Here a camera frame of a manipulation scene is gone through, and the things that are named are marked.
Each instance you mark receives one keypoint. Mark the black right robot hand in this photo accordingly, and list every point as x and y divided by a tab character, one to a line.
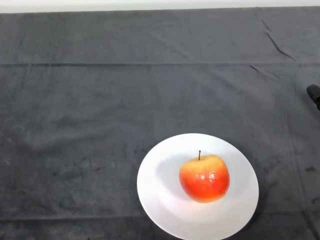
315	92

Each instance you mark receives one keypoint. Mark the red yellow apple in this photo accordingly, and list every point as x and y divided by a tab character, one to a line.
203	182

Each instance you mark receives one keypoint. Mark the round white plate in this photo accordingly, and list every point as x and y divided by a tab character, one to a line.
160	200

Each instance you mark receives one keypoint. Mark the black table cloth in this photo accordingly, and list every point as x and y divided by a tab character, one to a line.
125	100

